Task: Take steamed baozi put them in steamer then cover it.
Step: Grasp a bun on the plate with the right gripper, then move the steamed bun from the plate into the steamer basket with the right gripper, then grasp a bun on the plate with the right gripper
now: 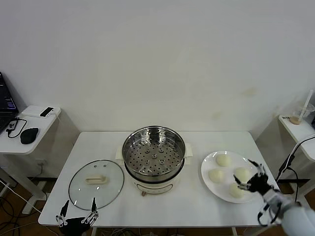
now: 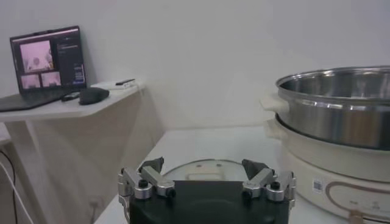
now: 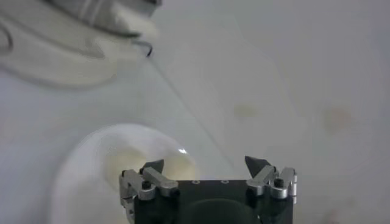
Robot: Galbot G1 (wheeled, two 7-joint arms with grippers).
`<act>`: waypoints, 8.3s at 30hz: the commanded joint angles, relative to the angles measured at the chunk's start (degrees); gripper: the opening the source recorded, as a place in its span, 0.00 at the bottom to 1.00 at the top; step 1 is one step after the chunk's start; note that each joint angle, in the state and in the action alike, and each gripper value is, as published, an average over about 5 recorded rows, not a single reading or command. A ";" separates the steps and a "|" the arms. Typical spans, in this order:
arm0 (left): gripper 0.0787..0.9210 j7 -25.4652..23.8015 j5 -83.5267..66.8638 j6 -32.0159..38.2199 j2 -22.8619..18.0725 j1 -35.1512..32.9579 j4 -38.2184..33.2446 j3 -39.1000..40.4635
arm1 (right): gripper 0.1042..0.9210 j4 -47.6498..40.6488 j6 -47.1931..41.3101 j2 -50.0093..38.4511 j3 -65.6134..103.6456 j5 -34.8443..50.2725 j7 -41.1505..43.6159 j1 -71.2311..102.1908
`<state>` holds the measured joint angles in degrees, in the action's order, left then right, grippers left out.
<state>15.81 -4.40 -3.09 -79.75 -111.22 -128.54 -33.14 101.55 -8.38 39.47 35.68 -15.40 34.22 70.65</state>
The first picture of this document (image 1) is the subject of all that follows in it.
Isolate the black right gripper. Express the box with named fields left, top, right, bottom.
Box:
left=232, top=158, right=274, bottom=197

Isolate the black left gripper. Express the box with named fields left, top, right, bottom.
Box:
left=55, top=197, right=100, bottom=236

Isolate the white steamed baozi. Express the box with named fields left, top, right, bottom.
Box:
left=233, top=167, right=252, bottom=183
left=208, top=169, right=225, bottom=183
left=216, top=154, right=232, bottom=168
left=228, top=183, right=246, bottom=199

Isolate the round glass lid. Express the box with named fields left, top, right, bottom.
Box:
left=68, top=159, right=125, bottom=211

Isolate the perforated steel steamer basket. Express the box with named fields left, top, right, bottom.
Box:
left=122, top=125, right=187, bottom=176

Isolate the large white plate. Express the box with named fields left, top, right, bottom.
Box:
left=200, top=150, right=261, bottom=204

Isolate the white side table with cup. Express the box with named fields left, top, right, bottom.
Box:
left=255, top=114, right=315, bottom=217

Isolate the clear plastic drink cup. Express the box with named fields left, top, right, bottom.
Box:
left=290, top=102, right=315, bottom=125

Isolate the cream electric cooker pot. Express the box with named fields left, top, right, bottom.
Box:
left=115, top=142, right=194, bottom=197

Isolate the white work table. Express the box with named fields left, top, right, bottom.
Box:
left=38, top=131, right=295, bottom=228

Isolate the black computer mouse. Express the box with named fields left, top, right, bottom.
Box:
left=19, top=127, right=39, bottom=145

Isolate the white side table with laptop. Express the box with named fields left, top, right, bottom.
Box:
left=0, top=105, right=79, bottom=214

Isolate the white drinking straw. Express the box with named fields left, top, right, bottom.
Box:
left=299, top=90, right=315, bottom=123

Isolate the small black white device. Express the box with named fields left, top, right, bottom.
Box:
left=39, top=107, right=55, bottom=118

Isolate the flat white box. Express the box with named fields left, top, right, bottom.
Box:
left=21, top=105, right=55, bottom=118

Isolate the black laptop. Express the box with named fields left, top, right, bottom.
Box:
left=0, top=71, right=20, bottom=135

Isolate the black hanging power cable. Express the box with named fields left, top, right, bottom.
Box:
left=275, top=135, right=315, bottom=205

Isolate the black hub with cable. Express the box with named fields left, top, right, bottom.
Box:
left=6, top=117, right=28, bottom=139

